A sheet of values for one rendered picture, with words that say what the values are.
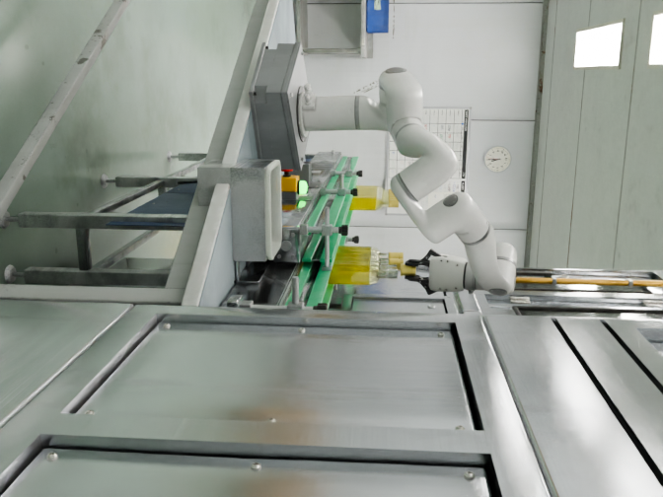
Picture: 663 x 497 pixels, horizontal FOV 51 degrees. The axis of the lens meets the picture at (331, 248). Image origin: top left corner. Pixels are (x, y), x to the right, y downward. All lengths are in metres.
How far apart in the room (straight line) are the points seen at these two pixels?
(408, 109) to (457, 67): 5.98
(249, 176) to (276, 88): 0.32
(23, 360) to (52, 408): 0.14
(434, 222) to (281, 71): 0.58
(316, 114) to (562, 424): 1.38
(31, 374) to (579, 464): 0.56
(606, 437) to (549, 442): 0.06
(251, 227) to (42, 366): 0.87
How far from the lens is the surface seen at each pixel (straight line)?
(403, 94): 1.79
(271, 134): 1.90
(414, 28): 7.76
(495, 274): 1.81
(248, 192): 1.62
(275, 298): 1.56
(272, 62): 1.96
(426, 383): 0.79
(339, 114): 1.93
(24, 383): 0.82
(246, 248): 1.65
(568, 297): 2.38
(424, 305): 2.11
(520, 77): 7.86
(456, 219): 1.69
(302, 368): 0.82
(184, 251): 1.54
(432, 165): 1.68
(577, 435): 0.70
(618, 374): 0.84
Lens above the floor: 1.10
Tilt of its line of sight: 4 degrees down
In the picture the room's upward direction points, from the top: 91 degrees clockwise
